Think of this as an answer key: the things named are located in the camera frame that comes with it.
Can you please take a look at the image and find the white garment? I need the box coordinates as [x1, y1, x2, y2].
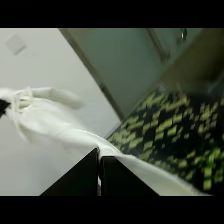
[0, 86, 209, 197]

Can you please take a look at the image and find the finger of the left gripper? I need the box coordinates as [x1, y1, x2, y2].
[0, 98, 12, 118]

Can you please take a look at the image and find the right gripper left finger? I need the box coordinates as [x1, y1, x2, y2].
[39, 147, 100, 197]

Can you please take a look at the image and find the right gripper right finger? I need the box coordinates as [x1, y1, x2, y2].
[100, 155, 160, 197]

